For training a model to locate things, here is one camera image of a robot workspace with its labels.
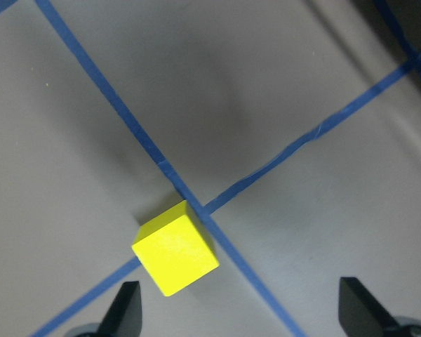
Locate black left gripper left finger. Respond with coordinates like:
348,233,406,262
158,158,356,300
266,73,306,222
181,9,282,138
96,281,142,336

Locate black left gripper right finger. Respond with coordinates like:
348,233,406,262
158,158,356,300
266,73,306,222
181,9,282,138
338,277,403,337

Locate yellow cube block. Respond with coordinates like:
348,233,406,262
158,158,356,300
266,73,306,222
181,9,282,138
131,200,220,297

